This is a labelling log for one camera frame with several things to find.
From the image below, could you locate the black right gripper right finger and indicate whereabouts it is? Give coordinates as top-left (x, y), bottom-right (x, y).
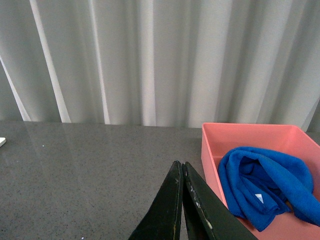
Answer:
top-left (182, 162), bottom-right (256, 240)

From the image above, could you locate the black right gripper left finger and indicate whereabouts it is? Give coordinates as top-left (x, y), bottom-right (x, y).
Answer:
top-left (129, 161), bottom-right (184, 240)

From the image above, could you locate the blue microfiber cloth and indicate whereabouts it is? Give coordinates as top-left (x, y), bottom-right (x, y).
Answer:
top-left (218, 146), bottom-right (320, 232)

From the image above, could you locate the pink plastic bin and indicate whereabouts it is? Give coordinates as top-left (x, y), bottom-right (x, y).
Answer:
top-left (201, 123), bottom-right (320, 240)

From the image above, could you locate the white pleated curtain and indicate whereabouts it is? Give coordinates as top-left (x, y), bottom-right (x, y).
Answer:
top-left (0, 0), bottom-right (320, 132)

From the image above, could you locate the white towel rack tray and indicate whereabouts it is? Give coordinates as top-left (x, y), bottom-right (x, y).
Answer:
top-left (0, 137), bottom-right (7, 147)

